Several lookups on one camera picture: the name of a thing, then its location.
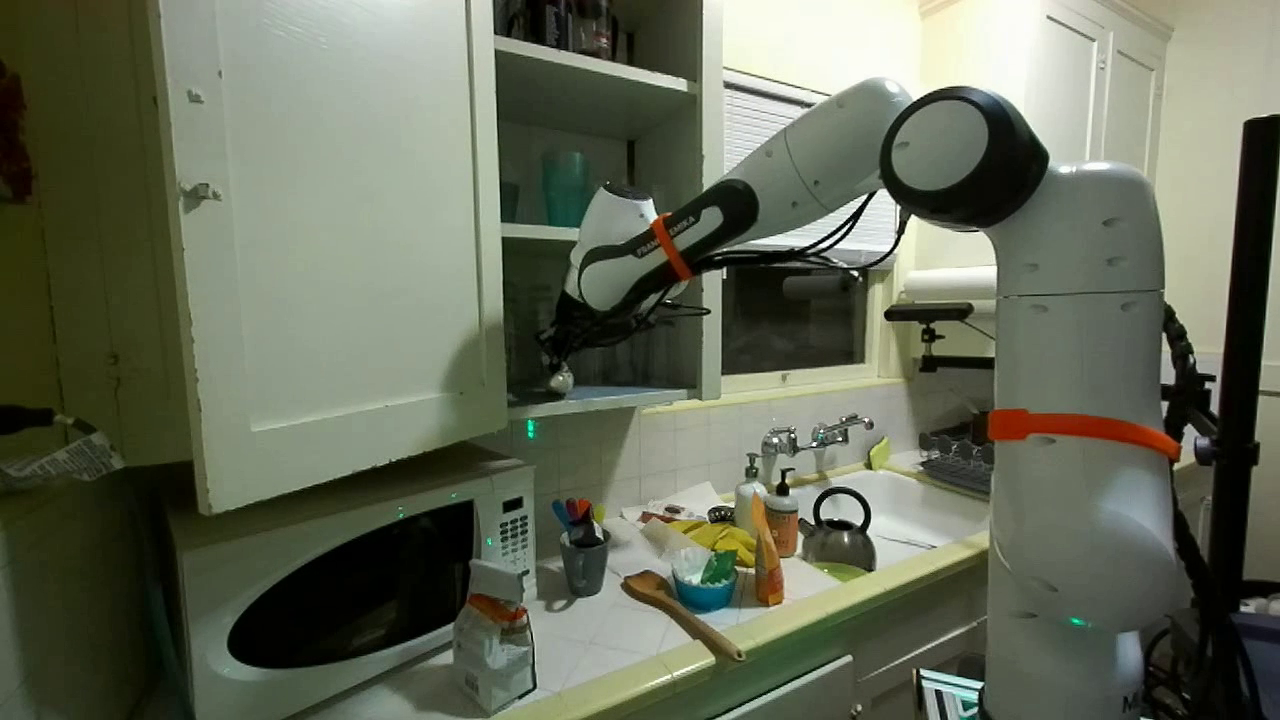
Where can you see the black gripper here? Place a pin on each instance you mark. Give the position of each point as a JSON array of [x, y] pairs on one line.
[[581, 326]]

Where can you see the white plastic bag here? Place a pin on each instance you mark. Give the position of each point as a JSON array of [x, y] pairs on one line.
[[563, 382]]

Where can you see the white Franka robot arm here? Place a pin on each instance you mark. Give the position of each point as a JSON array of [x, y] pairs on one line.
[[1081, 401]]

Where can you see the teal cup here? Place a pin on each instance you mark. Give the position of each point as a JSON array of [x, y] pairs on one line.
[[565, 184]]

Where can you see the orange pen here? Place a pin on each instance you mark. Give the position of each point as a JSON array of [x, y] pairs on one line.
[[581, 515]]

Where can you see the blue pen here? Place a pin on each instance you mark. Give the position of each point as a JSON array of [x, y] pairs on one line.
[[563, 516]]

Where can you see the printed paper with coffee picture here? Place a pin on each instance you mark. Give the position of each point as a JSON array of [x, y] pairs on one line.
[[674, 510]]

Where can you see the kitchen window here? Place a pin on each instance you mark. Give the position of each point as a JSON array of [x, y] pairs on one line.
[[793, 322]]

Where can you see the chrome faucet tap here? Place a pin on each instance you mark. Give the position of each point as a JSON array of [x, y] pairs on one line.
[[779, 449], [841, 431]]

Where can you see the grey utensil cup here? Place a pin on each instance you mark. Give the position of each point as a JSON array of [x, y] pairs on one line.
[[581, 562]]

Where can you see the yellow rubber glove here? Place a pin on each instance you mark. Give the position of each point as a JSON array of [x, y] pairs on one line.
[[721, 539]]

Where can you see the open cream cabinet door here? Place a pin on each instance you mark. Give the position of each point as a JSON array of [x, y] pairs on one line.
[[334, 241]]

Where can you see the blue bowl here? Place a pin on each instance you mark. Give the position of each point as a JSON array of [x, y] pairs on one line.
[[700, 589]]

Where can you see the wooden spoon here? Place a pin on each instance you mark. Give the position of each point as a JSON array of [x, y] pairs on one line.
[[683, 612]]

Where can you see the orange snack pouch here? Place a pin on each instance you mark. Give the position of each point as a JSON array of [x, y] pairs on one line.
[[766, 565]]

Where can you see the dark bottles row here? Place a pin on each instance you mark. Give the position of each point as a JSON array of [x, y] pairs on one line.
[[565, 20]]

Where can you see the small carton box orange print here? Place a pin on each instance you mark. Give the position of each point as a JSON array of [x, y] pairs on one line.
[[494, 644]]

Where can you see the white microwave oven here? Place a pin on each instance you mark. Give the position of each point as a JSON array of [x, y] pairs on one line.
[[347, 600]]

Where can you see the paper towel roll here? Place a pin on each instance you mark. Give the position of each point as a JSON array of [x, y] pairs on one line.
[[949, 282]]

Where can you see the white kitchen sink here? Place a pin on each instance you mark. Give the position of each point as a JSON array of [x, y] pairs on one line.
[[920, 515]]

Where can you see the dark dish rack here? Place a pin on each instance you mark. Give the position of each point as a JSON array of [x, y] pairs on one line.
[[956, 461]]

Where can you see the white counter drawer fronts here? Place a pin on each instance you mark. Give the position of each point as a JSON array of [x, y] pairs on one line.
[[801, 687]]

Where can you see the tall cream cupboard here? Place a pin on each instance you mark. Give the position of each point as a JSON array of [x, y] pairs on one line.
[[1094, 92]]

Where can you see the black tripod pole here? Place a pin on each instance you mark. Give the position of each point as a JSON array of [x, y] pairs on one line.
[[1240, 373]]

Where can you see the cream wall cabinet body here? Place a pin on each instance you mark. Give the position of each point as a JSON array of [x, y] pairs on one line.
[[602, 397]]

